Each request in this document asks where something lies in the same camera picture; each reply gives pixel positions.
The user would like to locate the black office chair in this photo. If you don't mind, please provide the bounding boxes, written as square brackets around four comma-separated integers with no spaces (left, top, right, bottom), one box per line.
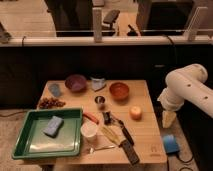
[102,10,120,36]

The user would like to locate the bunch of dark grapes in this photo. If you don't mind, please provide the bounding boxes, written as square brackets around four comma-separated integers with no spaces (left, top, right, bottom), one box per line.
[38,98,65,109]

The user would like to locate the orange bowl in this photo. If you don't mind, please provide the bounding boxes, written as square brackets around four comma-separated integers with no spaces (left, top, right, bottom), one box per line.
[109,82,129,100]

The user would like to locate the small metal cup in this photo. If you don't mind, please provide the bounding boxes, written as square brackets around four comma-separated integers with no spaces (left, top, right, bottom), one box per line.
[95,96,105,109]

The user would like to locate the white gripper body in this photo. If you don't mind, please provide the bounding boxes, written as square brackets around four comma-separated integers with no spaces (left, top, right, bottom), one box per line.
[157,88,183,111]

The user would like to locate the metal spoon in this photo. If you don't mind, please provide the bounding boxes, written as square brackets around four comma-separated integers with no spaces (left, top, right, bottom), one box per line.
[88,145,115,154]

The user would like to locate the white paper cup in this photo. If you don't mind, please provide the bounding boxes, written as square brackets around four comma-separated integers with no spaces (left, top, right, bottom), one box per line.
[80,121,98,142]

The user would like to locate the dark spatula tool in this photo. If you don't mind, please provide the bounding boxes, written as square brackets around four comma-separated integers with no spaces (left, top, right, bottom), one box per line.
[120,140,140,165]

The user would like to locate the blue round object on floor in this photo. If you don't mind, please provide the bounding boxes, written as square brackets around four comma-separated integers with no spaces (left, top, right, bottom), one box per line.
[163,135,180,154]

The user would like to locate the white railing bar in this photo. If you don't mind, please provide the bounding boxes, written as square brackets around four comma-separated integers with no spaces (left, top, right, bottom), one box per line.
[0,35,213,47]

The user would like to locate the green plastic tray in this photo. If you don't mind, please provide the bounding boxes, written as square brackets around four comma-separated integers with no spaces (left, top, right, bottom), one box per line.
[12,108,82,160]

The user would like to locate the purple bowl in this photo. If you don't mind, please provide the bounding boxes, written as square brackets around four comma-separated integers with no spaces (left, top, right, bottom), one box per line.
[65,74,87,92]

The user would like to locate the blue sponge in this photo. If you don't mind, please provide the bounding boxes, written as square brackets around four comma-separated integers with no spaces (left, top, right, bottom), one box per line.
[43,116,63,137]

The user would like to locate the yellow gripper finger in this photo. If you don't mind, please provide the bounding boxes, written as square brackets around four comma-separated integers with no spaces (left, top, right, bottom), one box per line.
[162,111,176,128]

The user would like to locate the black handled knife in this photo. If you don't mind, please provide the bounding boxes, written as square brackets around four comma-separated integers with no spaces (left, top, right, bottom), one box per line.
[111,115,134,145]

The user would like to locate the light blue cloth piece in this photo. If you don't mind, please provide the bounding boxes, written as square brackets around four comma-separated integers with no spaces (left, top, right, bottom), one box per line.
[48,83,62,97]

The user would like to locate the crumpled grey white cloth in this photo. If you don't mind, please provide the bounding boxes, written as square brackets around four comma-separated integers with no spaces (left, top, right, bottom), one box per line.
[91,78,106,91]

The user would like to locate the orange apple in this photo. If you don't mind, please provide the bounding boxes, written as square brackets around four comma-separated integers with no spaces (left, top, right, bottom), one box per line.
[129,106,142,120]

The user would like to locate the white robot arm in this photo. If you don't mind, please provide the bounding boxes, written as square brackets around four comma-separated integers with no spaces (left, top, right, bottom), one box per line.
[158,64,213,128]

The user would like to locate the small black object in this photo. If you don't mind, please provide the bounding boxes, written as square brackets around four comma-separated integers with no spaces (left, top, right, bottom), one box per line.
[102,112,111,125]

